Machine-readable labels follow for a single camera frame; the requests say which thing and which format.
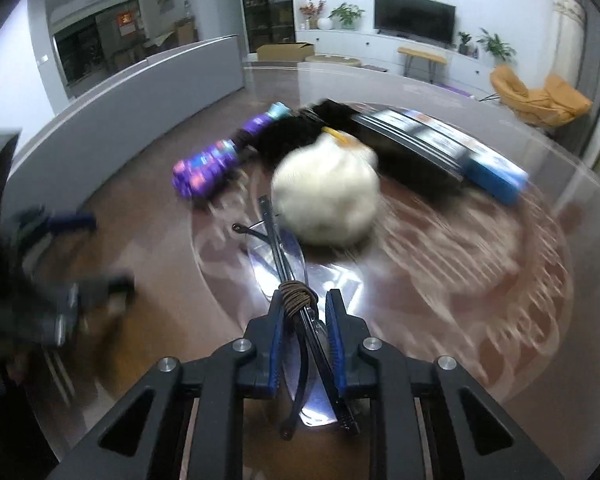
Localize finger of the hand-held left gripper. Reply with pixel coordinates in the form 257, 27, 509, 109
16, 206, 99, 252
10, 274, 135, 348

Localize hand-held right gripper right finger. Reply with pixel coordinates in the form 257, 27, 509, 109
325, 289, 566, 480

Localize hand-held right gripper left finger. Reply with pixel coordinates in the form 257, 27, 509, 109
47, 290, 287, 480

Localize brown rubber band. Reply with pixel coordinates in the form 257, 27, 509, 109
278, 282, 317, 319

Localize black frame eyeglasses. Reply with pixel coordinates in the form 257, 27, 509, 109
231, 195, 360, 442

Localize grey storage box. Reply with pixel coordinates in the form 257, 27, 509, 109
7, 35, 245, 208

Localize black fluffy pompom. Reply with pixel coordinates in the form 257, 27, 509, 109
250, 99, 361, 166

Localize white and blue ointment box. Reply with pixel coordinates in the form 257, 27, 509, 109
462, 142, 530, 206

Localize brown glossy desktop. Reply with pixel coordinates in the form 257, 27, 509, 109
7, 60, 600, 480

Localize white plush ball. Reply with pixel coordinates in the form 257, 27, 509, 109
271, 129, 381, 247

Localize purple snack packet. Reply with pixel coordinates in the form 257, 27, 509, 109
172, 102, 289, 199

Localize black flat box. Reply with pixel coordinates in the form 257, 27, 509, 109
350, 107, 481, 197

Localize tall brown carton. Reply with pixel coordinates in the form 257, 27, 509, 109
174, 19, 199, 45

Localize cardboard box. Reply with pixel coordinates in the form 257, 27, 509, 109
256, 42, 315, 62

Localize beige round tray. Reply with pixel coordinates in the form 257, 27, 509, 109
305, 55, 363, 67

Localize white television console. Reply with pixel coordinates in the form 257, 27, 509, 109
295, 27, 503, 97

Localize black glass cabinet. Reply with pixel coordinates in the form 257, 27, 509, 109
237, 0, 297, 54

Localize yellow top stool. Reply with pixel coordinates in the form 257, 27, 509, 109
397, 46, 448, 84

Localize orange lounge chair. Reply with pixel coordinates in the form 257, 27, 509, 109
490, 64, 593, 128

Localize red flower bouquet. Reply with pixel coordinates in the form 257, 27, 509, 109
300, 0, 327, 30

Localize green potted plant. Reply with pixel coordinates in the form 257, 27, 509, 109
329, 2, 366, 31

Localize black flat television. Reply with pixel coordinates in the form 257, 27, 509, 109
373, 0, 456, 45

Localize large leafy potted plant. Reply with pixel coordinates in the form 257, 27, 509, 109
476, 27, 517, 66

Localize cream standing air conditioner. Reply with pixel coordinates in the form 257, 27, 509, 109
551, 0, 587, 92

